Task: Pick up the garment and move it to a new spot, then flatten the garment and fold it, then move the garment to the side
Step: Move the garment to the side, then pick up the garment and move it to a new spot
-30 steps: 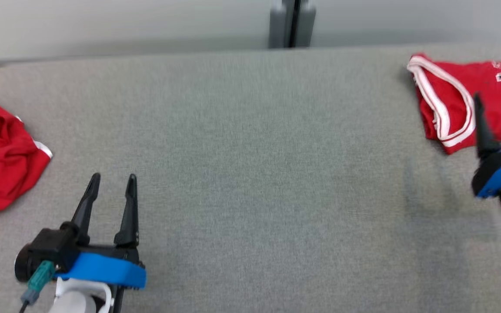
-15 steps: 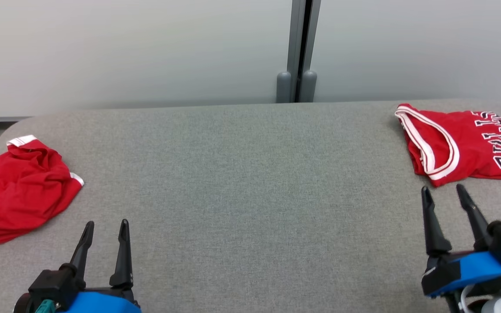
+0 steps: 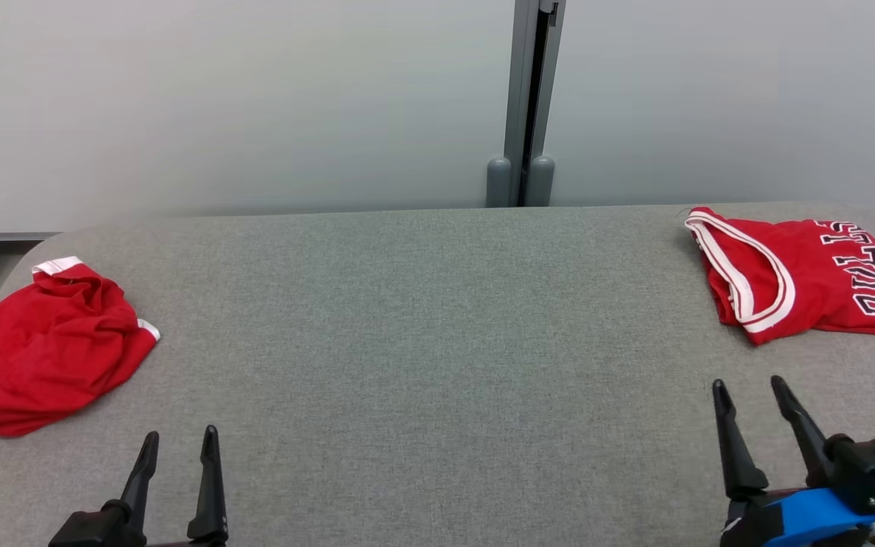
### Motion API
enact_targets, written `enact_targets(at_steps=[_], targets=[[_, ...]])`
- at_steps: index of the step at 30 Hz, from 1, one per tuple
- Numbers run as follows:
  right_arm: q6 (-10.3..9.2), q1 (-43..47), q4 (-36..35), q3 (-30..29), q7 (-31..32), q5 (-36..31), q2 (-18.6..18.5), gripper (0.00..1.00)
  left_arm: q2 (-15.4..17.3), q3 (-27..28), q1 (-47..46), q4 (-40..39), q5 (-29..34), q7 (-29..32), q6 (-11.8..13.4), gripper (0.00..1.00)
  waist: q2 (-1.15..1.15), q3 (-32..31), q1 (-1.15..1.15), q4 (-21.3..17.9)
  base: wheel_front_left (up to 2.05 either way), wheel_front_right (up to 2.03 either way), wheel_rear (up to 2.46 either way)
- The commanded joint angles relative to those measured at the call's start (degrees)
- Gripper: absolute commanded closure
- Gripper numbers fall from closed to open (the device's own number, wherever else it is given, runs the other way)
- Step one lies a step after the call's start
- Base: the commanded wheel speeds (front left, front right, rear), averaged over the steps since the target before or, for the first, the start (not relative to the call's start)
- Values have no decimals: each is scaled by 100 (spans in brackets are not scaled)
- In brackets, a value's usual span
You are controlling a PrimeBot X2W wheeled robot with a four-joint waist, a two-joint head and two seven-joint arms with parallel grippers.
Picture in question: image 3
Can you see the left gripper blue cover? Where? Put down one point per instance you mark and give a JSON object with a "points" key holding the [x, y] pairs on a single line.
{"points": [[179, 543]]}

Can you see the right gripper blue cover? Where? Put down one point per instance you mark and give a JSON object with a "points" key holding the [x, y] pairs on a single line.
{"points": [[802, 524]]}

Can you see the red Bulls jersey white sleeves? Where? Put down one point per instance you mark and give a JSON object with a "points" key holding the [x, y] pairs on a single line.
{"points": [[802, 273]]}

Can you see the red shirt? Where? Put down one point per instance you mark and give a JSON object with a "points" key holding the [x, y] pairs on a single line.
{"points": [[42, 349]]}

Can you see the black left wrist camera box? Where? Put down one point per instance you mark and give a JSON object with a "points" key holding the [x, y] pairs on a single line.
{"points": [[88, 530]]}

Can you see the grey partition base rail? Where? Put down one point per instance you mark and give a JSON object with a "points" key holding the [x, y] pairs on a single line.
{"points": [[23, 236]]}

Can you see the grey cylindrical post foot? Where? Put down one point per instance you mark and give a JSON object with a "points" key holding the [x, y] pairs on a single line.
{"points": [[499, 184], [541, 182]]}

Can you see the grey metal partition post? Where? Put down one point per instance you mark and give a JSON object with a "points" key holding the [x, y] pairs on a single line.
{"points": [[532, 76]]}

